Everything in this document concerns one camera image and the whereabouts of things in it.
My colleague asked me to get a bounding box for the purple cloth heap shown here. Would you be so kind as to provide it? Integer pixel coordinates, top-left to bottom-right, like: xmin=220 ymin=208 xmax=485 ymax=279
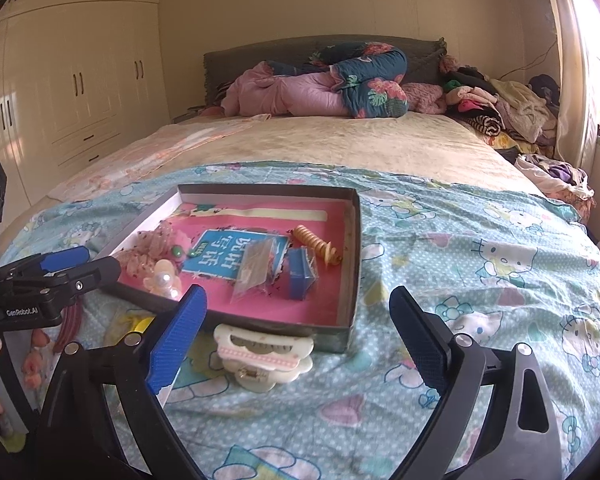
xmin=515 ymin=152 xmax=595 ymax=200

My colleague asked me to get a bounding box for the cream wardrobe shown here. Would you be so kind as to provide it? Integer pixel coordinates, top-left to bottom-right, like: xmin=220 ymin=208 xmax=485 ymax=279
xmin=0 ymin=0 xmax=173 ymax=231

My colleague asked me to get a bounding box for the grey bed headboard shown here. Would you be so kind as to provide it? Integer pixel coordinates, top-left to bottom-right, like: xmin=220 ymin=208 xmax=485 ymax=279
xmin=202 ymin=36 xmax=448 ymax=106

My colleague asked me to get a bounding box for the pile of clothes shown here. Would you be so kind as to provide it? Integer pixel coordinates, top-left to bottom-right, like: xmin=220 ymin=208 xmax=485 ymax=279
xmin=440 ymin=55 xmax=563 ymax=154

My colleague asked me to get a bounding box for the dark blue floral quilt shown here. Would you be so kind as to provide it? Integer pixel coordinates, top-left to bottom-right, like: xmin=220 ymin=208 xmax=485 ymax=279
xmin=265 ymin=42 xmax=410 ymax=120

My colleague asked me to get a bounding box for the shallow cardboard box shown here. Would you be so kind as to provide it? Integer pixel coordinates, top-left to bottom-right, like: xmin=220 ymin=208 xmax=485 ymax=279
xmin=92 ymin=183 xmax=363 ymax=356

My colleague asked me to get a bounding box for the white claw hair clip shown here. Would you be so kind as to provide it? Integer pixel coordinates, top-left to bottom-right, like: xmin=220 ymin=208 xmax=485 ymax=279
xmin=214 ymin=323 xmax=315 ymax=392

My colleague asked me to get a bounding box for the clear plastic bag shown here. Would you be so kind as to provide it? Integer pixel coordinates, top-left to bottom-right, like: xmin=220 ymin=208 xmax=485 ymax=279
xmin=230 ymin=237 xmax=283 ymax=303

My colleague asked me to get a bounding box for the cream curtain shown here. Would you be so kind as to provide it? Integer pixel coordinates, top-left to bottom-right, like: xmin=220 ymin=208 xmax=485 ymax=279
xmin=540 ymin=0 xmax=598 ymax=171

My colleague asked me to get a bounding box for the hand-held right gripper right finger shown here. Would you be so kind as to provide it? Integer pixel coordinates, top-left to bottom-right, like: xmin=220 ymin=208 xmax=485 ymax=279
xmin=389 ymin=285 xmax=569 ymax=480

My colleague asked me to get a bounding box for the pink book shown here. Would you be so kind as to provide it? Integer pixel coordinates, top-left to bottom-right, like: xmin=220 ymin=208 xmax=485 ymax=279
xmin=117 ymin=200 xmax=351 ymax=328

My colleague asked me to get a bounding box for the cartoon cat printed blanket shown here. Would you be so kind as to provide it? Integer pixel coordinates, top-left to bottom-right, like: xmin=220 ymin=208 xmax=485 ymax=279
xmin=0 ymin=160 xmax=600 ymax=480

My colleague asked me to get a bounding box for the white flat hair pin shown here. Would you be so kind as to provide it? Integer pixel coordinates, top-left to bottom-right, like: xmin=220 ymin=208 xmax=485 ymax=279
xmin=156 ymin=360 xmax=182 ymax=408

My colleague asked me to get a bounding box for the pink pom-pom hair tie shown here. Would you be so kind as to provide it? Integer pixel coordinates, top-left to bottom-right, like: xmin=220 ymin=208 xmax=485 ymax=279
xmin=169 ymin=230 xmax=196 ymax=261

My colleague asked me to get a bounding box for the pink quilt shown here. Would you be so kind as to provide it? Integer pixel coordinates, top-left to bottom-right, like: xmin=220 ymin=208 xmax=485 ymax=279
xmin=220 ymin=60 xmax=446 ymax=118

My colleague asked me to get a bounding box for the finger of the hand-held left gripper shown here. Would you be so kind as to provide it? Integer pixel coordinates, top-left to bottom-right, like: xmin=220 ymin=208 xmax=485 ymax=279
xmin=10 ymin=256 xmax=122 ymax=311
xmin=0 ymin=246 xmax=90 ymax=282

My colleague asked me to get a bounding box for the yellow pearl flower clip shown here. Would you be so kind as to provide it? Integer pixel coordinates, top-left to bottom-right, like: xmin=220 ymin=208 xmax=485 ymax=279
xmin=145 ymin=259 xmax=183 ymax=301

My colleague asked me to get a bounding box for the dark red hair comb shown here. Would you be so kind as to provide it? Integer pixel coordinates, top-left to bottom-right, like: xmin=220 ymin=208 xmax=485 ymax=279
xmin=54 ymin=302 xmax=83 ymax=353

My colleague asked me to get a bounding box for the dotted bow hair tie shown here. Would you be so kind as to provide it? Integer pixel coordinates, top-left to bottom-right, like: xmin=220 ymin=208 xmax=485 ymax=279
xmin=117 ymin=220 xmax=181 ymax=281

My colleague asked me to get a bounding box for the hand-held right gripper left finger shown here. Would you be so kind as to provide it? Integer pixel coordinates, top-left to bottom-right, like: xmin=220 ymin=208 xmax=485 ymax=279
xmin=32 ymin=284 xmax=209 ymax=480

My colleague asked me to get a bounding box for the orange spiral hair clip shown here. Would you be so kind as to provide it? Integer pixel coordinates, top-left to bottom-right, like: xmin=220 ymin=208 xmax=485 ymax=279
xmin=292 ymin=225 xmax=343 ymax=267

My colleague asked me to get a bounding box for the bed with beige sheet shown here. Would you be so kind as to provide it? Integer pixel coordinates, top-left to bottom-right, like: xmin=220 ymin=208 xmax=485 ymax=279
xmin=10 ymin=110 xmax=593 ymax=241

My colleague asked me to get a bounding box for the pink floral sheet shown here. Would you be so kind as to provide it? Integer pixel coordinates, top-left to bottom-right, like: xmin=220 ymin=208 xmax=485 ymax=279
xmin=45 ymin=112 xmax=271 ymax=201

